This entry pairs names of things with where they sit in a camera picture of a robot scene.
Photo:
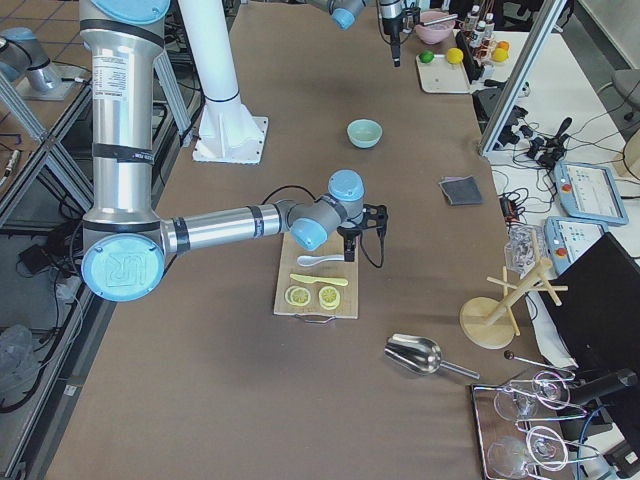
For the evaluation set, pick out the white ceramic spoon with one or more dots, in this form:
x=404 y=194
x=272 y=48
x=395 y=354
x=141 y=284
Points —
x=309 y=260

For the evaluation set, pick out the teach pendant upper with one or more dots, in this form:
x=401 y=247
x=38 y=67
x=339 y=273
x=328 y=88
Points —
x=589 y=192

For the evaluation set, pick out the steel ice scoop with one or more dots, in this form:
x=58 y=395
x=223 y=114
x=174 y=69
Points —
x=421 y=355

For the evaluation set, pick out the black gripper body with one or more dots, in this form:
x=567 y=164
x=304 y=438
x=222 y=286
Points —
x=347 y=234
x=390 y=15

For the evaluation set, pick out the upper wine glass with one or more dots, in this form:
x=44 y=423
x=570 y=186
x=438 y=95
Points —
x=526 y=399

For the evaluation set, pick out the yellow lemon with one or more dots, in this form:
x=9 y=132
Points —
x=454 y=56

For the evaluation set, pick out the wooden mug tree stand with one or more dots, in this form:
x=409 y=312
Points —
x=490 y=323

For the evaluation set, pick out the teach pendant lower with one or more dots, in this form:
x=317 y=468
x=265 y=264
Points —
x=569 y=238

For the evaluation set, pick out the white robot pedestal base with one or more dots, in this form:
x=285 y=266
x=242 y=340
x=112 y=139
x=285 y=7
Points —
x=228 y=132

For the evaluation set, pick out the bottle caddy with bottles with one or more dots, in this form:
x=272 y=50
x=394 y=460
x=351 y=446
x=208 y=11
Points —
x=475 y=40

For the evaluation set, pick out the pink ribbed ice bowl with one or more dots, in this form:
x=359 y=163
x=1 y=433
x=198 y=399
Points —
x=436 y=33

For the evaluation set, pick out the lemon slice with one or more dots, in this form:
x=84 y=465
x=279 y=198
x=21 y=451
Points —
x=297 y=296
x=329 y=297

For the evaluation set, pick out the lower wine glass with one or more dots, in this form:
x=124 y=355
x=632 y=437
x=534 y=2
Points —
x=540 y=452

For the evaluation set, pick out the wine glass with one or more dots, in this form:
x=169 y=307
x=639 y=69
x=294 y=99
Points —
x=526 y=399
x=540 y=452

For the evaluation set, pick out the aluminium frame post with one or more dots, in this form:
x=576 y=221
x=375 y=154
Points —
x=542 y=27

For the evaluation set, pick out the lower lemon slice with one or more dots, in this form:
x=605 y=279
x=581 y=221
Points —
x=297 y=296

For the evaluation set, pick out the grey folded cloth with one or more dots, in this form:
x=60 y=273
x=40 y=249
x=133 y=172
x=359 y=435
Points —
x=461 y=191

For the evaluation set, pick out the mint green bowl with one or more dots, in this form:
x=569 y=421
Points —
x=364 y=133

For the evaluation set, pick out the bamboo cutting board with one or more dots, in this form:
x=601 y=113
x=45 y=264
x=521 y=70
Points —
x=318 y=283

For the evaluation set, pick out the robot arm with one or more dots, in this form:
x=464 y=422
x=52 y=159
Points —
x=126 y=244
x=344 y=13

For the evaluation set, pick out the teach pendant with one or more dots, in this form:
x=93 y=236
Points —
x=589 y=192
x=569 y=238

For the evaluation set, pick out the clear plastic bag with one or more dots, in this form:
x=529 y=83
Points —
x=519 y=249

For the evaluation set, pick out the black monitor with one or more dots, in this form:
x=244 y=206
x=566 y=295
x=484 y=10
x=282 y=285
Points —
x=598 y=320

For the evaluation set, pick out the black glass rack tray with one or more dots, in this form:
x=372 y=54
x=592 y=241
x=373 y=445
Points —
x=490 y=427

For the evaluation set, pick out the upper lemon slice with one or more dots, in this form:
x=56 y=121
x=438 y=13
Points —
x=329 y=297

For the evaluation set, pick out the cream rabbit tray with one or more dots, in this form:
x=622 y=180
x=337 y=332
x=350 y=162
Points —
x=441 y=77

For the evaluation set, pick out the yellow plastic knife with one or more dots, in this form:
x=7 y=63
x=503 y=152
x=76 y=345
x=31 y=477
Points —
x=311 y=279

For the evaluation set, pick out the green lime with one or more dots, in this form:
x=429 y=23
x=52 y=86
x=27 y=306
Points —
x=426 y=56

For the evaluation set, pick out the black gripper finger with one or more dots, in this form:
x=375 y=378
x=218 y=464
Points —
x=396 y=54
x=349 y=245

